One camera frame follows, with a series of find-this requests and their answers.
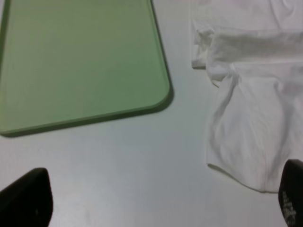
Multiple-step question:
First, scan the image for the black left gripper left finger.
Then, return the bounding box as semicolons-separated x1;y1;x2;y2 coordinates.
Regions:
0;167;53;227

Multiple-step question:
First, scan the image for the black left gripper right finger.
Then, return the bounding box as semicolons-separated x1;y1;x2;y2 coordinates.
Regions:
278;159;303;227

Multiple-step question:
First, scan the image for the white short sleeve shirt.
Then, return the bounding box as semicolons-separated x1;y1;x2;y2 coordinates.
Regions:
191;0;303;192

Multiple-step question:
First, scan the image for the green plastic tray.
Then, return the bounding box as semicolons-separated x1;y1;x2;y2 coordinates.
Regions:
0;0;172;137

